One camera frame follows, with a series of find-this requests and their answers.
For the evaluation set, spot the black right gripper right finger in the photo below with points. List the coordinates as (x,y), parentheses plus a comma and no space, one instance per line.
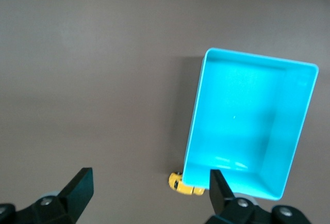
(227,208)

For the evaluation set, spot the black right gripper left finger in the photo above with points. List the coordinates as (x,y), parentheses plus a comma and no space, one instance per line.
(69,203)

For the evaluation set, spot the yellow beetle toy car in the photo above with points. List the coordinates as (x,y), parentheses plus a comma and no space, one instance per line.
(180,186)

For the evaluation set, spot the teal plastic bin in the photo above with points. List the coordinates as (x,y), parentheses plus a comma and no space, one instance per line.
(245,105)

